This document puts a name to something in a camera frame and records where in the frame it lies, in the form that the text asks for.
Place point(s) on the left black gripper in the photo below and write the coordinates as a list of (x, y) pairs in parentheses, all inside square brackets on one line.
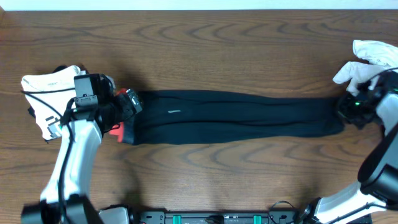
[(128, 104)]

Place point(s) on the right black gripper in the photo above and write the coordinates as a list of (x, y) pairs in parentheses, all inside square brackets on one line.
[(342, 111)]

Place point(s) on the black leggings red waistband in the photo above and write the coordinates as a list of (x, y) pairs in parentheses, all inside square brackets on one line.
[(210, 117)]

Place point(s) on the white garment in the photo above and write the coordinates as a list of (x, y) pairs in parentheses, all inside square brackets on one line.
[(380, 56)]

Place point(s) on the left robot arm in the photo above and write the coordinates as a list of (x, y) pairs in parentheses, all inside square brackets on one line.
[(66, 197)]

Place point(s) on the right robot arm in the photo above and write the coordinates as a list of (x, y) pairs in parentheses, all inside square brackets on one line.
[(376, 187)]

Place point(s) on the white folded pixel-print t-shirt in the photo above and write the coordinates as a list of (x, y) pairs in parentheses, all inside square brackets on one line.
[(46, 102)]

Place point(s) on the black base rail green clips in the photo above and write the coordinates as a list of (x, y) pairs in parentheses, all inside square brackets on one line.
[(287, 216)]

